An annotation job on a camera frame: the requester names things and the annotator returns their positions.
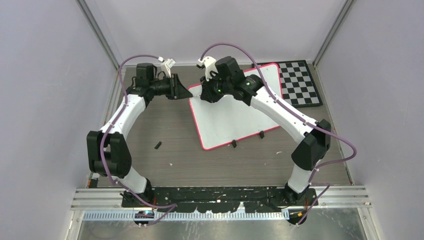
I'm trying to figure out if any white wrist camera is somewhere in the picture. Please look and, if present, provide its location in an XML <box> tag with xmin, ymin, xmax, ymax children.
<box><xmin>197</xmin><ymin>56</ymin><xmax>218</xmax><ymax>82</ymax></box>
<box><xmin>160</xmin><ymin>58</ymin><xmax>176</xmax><ymax>78</ymax></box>

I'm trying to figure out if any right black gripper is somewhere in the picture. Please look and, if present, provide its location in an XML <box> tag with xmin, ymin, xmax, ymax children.
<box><xmin>199</xmin><ymin>71</ymin><xmax>232</xmax><ymax>104</ymax></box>

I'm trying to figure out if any pink framed whiteboard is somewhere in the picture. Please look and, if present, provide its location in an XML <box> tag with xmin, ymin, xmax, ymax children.
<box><xmin>188</xmin><ymin>83</ymin><xmax>280</xmax><ymax>151</ymax></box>

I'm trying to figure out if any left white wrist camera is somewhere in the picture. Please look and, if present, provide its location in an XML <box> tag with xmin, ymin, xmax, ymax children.
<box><xmin>160</xmin><ymin>58</ymin><xmax>176</xmax><ymax>78</ymax></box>

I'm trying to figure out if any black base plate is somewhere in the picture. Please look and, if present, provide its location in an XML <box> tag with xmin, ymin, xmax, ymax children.
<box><xmin>120</xmin><ymin>186</ymin><xmax>318</xmax><ymax>214</ymax></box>

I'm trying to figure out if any right black board clip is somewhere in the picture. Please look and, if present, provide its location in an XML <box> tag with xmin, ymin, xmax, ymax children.
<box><xmin>259</xmin><ymin>130</ymin><xmax>265</xmax><ymax>139</ymax></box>

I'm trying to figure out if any black white checkerboard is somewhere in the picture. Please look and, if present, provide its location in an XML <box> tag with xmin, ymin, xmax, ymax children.
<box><xmin>258</xmin><ymin>60</ymin><xmax>323</xmax><ymax>108</ymax></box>

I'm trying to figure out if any black marker cap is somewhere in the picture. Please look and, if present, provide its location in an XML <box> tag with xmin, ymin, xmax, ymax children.
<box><xmin>154</xmin><ymin>141</ymin><xmax>162</xmax><ymax>150</ymax></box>

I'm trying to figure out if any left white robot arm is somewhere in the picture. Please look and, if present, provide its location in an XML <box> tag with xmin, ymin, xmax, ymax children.
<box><xmin>86</xmin><ymin>58</ymin><xmax>193</xmax><ymax>207</ymax></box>

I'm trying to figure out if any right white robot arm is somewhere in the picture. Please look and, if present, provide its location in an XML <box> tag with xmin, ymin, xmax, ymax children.
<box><xmin>197</xmin><ymin>56</ymin><xmax>331</xmax><ymax>205</ymax></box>

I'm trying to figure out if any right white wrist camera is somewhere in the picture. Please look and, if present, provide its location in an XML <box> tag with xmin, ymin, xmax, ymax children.
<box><xmin>197</xmin><ymin>56</ymin><xmax>218</xmax><ymax>82</ymax></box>

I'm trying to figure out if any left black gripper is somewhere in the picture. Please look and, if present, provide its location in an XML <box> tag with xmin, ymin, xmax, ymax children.
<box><xmin>150</xmin><ymin>74</ymin><xmax>193</xmax><ymax>101</ymax></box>

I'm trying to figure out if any slotted cable duct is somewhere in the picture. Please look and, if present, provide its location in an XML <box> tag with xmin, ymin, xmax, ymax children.
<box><xmin>82</xmin><ymin>209</ymin><xmax>290</xmax><ymax>222</ymax></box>

